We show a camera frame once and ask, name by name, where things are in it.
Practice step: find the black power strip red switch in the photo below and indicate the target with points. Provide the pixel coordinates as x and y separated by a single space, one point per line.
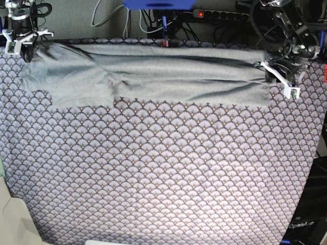
220 15

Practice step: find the patterned fan-print tablecloth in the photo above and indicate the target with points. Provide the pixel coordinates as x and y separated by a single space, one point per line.
157 172

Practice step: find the grey T-shirt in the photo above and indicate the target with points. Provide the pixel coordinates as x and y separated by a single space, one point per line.
94 74

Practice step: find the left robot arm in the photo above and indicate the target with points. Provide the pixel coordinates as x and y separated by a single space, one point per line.
288 40

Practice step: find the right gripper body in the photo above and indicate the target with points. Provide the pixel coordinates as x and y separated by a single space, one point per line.
23 35

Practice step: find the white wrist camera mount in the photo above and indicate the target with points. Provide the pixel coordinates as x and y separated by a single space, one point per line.
9 49
289 91

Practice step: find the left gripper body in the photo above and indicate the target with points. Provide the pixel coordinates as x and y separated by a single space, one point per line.
292 66

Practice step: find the black OpenArm box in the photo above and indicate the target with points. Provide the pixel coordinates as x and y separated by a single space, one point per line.
308 224

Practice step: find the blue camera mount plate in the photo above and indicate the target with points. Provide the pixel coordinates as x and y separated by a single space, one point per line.
159 4

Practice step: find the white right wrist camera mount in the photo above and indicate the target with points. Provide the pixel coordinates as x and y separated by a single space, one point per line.
9 49

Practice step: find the red black table clamp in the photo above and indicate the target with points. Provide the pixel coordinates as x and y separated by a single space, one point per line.
165 24

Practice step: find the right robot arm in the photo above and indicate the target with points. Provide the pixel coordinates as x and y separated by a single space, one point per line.
26 13

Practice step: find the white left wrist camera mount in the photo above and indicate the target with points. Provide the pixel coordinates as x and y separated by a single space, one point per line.
289 91

